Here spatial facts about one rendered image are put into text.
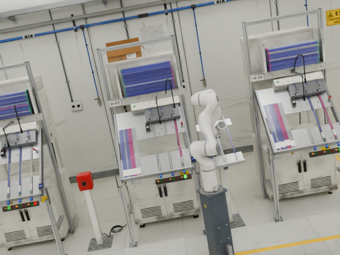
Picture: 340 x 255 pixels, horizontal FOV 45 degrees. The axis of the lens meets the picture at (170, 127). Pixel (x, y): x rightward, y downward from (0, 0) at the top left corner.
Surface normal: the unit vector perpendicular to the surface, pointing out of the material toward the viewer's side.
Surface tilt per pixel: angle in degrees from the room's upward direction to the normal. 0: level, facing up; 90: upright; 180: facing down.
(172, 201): 90
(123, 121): 47
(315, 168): 90
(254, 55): 90
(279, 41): 90
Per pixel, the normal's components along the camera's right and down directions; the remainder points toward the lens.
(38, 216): 0.04, 0.28
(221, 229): 0.46, 0.18
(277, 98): -0.10, -0.48
